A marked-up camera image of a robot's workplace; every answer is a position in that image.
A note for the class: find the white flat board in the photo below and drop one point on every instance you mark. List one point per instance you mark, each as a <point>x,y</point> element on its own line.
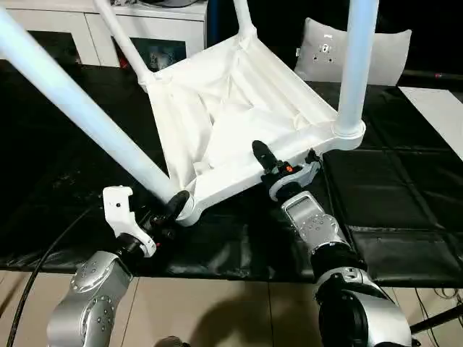
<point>437,112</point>

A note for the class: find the grey pillow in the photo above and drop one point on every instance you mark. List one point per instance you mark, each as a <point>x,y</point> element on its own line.
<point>387,58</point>

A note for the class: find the white glass-door cabinet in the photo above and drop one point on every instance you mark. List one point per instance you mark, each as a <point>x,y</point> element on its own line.
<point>90,25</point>

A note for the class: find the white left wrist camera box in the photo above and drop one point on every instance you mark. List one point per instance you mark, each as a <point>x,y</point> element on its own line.
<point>117,206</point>

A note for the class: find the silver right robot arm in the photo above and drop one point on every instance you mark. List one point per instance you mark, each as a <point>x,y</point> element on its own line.
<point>318,224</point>

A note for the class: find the white plastic table top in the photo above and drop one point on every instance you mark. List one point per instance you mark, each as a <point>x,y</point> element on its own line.
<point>235,90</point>

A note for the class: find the black case with gold label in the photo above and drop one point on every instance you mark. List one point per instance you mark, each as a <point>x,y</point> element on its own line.
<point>278,21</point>

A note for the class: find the black mat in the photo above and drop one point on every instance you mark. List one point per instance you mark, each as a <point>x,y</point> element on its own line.
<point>398,180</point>

